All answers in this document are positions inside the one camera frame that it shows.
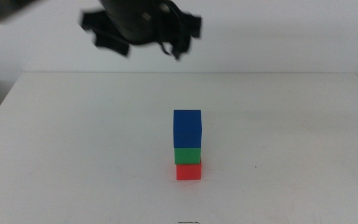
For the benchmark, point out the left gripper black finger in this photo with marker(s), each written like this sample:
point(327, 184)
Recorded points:
point(112, 43)
point(181, 46)

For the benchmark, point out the blue cube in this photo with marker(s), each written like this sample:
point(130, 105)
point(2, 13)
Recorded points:
point(187, 129)

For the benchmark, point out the red cube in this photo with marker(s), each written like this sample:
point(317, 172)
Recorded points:
point(188, 172)

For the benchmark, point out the green cube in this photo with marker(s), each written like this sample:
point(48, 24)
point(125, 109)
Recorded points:
point(187, 156)

